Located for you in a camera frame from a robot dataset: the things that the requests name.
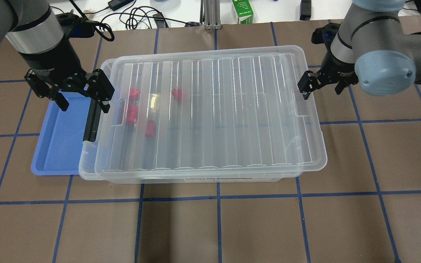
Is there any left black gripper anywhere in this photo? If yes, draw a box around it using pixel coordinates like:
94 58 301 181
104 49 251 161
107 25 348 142
19 37 115 114

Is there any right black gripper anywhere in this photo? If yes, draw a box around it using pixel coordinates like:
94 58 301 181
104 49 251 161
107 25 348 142
297 51 358 100

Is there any clear plastic box lid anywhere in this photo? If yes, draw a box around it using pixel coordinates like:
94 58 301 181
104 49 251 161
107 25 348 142
94 45 328 184

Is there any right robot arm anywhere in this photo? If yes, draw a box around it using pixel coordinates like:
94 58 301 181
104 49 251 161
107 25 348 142
297 0 421 99

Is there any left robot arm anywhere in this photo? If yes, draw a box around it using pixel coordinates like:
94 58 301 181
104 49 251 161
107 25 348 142
0 0 115 113

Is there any blue plastic tray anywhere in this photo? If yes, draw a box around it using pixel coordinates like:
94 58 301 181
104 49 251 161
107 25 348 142
31 93 91 175

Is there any clear plastic storage box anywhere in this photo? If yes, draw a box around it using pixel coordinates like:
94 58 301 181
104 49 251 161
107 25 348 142
78 58 300 184

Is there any black power adapter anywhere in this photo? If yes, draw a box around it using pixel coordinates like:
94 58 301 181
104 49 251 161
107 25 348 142
107 0 135 11

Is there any green white carton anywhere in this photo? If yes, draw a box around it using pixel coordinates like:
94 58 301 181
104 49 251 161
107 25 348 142
231 0 254 24

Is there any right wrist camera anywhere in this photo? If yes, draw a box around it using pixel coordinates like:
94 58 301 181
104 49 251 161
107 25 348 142
311 22 341 45

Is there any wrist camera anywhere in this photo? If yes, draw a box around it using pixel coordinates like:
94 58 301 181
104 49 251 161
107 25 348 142
56 13 115 42
311 22 341 45

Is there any black box latch handle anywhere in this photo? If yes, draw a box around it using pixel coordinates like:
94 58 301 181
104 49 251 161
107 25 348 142
83 99 102 142

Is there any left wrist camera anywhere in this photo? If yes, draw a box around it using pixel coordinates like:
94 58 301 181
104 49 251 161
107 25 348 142
56 13 115 42

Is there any aluminium frame post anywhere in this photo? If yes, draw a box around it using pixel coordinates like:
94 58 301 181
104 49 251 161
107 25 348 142
200 0 222 30

